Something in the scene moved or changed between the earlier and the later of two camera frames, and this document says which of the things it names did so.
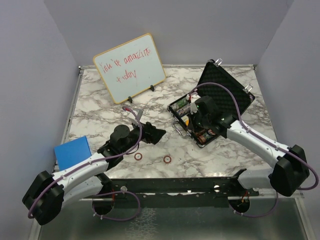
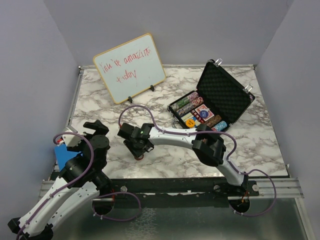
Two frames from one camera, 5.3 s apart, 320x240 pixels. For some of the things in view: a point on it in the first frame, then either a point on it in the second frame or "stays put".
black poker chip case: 228,94 stays put
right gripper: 195,127 -> 135,152
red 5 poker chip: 138,156 stays put
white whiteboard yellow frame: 130,68 stays put
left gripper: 151,135 -> 100,128
